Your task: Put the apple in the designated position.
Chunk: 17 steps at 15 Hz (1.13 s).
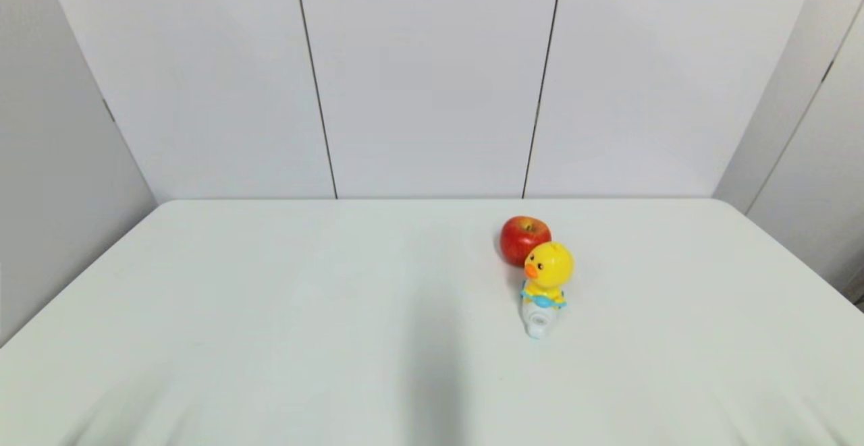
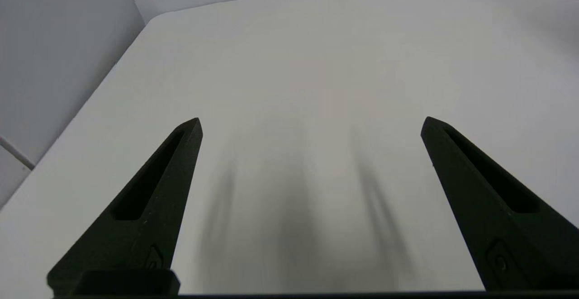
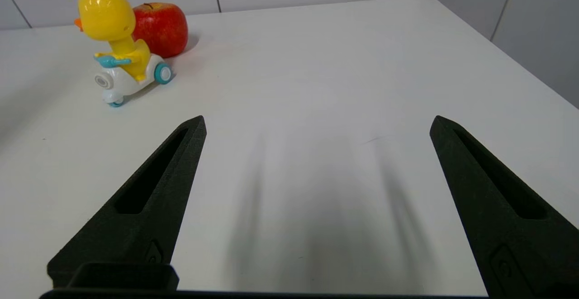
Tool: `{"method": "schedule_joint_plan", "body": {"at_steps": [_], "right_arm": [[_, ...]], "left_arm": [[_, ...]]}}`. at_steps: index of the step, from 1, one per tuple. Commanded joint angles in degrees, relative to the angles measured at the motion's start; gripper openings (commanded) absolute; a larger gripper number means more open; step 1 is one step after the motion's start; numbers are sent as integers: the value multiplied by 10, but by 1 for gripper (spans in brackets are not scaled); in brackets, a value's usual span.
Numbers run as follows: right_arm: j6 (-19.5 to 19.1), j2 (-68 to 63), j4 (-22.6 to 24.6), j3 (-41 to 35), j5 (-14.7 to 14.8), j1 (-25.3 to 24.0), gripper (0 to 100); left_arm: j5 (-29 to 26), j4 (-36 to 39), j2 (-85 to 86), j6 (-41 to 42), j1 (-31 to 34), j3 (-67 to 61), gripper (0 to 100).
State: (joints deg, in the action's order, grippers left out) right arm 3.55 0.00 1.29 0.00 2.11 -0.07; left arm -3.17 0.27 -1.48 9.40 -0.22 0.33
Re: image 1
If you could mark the red apple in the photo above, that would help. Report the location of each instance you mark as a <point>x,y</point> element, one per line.
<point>521,238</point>

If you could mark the yellow duck toy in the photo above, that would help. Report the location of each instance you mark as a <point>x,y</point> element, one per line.
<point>548,272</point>

